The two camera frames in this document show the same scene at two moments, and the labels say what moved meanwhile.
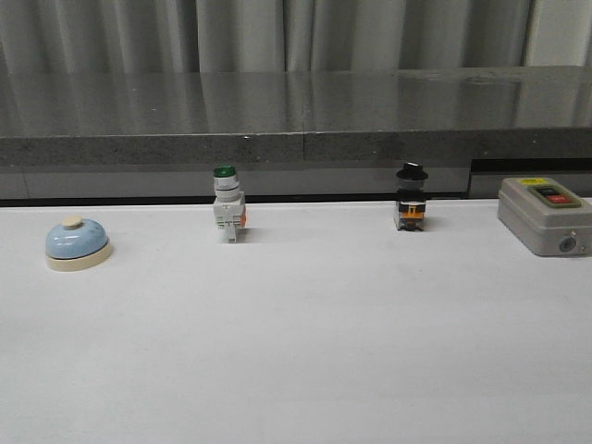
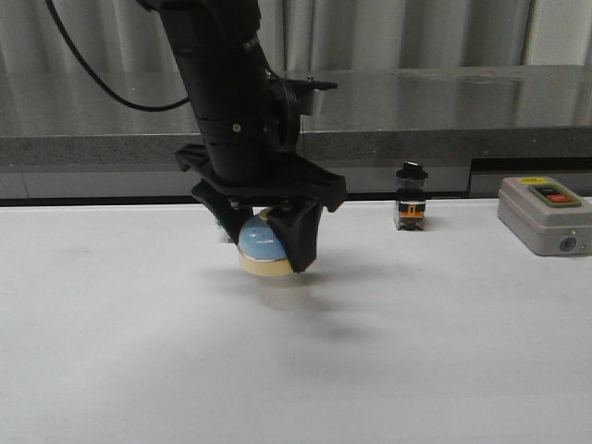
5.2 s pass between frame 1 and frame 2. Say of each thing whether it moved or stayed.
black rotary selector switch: stayed
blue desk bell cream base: moved
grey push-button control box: stayed
